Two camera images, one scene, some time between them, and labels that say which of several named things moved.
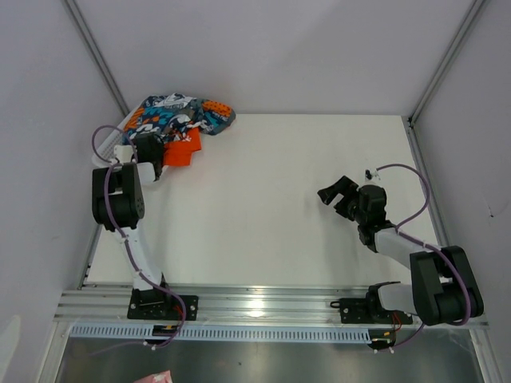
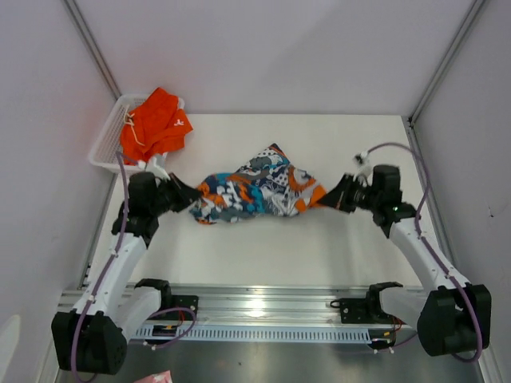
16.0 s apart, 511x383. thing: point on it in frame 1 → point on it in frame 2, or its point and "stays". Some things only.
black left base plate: [152, 304] stays
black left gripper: [160, 148] → [190, 195]
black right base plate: [359, 310] stays
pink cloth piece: [164, 377] stays
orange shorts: [180, 153] → [155, 125]
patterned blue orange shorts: [172, 116] → [266, 185]
